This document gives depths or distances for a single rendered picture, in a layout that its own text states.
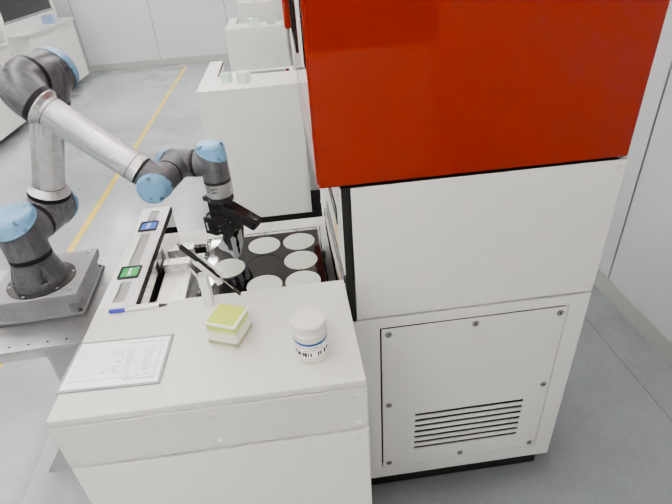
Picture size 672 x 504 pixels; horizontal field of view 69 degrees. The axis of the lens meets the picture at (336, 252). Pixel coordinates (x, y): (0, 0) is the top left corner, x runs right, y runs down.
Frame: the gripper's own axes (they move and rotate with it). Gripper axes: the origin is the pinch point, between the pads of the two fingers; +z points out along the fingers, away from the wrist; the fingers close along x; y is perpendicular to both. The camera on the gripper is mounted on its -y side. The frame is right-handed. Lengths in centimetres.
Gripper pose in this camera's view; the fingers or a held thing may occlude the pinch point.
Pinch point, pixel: (238, 255)
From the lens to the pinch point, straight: 152.0
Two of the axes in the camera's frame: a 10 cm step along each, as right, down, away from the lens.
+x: -3.7, 5.2, -7.7
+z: 0.6, 8.4, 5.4
